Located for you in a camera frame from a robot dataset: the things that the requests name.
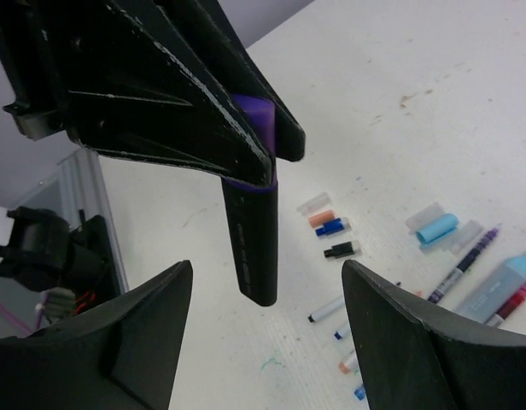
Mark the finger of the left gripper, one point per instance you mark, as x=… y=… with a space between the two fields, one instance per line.
x=118 y=78
x=231 y=65

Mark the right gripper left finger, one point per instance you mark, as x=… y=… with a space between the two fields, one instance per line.
x=122 y=354

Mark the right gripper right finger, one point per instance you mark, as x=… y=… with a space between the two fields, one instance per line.
x=414 y=354

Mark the blue ink gel pen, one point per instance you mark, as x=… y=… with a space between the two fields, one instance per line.
x=359 y=392

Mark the purple ink gel pen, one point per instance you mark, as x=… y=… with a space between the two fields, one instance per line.
x=463 y=266

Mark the peach capped white marker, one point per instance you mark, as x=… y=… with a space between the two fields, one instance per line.
x=349 y=363

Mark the clear gel pen cap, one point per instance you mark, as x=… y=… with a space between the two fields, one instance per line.
x=314 y=204

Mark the blue capped white marker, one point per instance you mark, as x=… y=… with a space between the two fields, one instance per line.
x=342 y=331

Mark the peach marker cap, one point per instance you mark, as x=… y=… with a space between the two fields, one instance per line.
x=321 y=218

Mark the black capped white marker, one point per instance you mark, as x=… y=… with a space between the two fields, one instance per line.
x=326 y=310

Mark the light blue highlighter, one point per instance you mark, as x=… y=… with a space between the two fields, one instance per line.
x=493 y=292

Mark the blue marker cap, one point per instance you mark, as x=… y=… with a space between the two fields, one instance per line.
x=332 y=227

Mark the black marker cap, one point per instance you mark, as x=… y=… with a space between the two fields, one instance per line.
x=342 y=250

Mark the pink ink gel pen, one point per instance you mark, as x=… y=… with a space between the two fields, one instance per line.
x=512 y=304

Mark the light blue highlighter cap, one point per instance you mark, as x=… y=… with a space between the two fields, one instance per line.
x=437 y=229

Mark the clear purple pen cap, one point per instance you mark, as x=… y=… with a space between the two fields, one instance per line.
x=424 y=216

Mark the aluminium front rail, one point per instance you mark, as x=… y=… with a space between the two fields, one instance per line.
x=76 y=184

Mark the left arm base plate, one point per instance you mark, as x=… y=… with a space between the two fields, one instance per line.
x=91 y=273

